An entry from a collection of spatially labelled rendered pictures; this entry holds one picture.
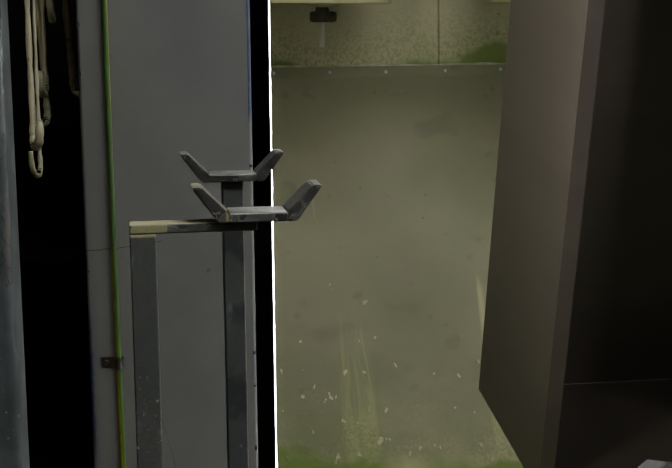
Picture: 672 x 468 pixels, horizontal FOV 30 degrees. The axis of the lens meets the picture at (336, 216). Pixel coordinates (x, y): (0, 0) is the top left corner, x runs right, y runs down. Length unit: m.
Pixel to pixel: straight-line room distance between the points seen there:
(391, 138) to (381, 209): 0.20
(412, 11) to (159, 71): 2.00
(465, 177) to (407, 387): 0.58
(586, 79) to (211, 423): 0.77
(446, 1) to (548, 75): 1.38
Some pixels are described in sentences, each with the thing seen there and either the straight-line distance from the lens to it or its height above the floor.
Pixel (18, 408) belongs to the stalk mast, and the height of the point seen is 0.96.
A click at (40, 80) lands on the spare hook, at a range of 1.39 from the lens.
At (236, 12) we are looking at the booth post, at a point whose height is 1.22.
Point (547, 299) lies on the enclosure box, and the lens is 1.98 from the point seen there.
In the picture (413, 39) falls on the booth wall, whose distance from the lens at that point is 3.29.
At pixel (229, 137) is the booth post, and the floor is 1.09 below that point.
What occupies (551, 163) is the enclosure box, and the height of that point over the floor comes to 1.00.
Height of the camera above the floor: 1.21
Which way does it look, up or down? 9 degrees down
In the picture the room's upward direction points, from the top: straight up
